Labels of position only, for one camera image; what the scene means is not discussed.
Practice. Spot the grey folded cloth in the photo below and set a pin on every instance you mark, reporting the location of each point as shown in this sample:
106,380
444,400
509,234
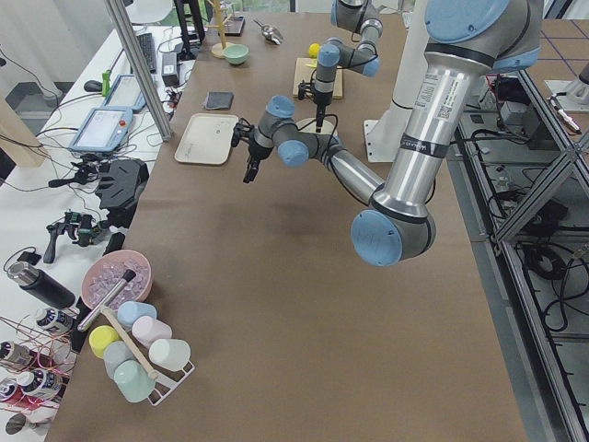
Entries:
218,101

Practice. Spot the wooden cutting board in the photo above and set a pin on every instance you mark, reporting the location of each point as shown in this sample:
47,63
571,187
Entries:
305,72

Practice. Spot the light blue plastic cup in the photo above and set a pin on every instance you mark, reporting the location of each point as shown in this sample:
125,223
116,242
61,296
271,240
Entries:
130,311

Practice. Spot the wooden glass stand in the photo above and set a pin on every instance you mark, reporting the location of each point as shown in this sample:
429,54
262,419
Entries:
221,16

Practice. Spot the pale pink plastic cup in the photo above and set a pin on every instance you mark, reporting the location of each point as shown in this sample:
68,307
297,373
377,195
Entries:
146,330

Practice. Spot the black keyboard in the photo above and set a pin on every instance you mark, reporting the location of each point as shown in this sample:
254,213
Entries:
147,46

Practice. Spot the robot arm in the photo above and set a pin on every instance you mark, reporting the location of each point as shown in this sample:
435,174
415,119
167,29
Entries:
358,17
466,40

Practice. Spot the white wire cup rack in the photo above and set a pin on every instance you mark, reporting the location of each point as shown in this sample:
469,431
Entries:
166,385

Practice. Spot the grey green plastic cup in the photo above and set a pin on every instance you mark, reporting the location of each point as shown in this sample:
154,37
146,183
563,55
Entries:
114,355

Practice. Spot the steel scoop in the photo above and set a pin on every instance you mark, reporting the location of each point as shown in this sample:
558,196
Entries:
270,33

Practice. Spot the black computer mouse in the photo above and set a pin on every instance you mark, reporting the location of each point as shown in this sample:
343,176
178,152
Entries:
93,86

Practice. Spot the white mint plastic cup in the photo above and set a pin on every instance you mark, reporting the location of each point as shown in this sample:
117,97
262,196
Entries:
171,354

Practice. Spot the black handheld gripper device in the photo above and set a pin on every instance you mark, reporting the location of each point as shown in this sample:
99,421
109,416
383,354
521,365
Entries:
80,229

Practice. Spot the black stand base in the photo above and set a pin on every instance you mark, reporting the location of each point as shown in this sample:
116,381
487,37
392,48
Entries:
121,183

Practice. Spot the metal muddler tool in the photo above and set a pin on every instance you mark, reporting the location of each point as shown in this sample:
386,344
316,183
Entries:
126,278

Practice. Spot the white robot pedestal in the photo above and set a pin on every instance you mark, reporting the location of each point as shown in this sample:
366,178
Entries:
382,136

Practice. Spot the teach pendant tablet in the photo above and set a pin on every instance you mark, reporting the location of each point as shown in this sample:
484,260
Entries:
125,92
103,130

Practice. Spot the aluminium frame post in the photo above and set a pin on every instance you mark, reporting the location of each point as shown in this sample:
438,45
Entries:
129,43

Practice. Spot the mint green bowl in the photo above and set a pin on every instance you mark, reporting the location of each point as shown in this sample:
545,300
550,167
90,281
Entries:
236,54

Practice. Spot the small paint bottle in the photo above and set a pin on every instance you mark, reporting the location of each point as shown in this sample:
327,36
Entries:
38,385
17,357
53,321

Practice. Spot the teal green plastic cup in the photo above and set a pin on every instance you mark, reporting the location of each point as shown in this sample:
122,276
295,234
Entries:
133,381

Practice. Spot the black thermos bottle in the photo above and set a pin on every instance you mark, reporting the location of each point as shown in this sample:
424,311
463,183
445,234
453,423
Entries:
40,285

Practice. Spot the pink ribbed bowl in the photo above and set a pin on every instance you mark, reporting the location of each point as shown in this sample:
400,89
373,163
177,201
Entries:
109,270

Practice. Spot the yellow green plastic cup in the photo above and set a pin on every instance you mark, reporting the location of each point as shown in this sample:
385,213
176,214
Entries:
101,338

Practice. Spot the cream rectangular tray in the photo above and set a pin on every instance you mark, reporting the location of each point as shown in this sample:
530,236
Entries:
207,139

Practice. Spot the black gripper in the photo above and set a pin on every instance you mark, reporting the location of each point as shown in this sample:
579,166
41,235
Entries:
255,152
319,102

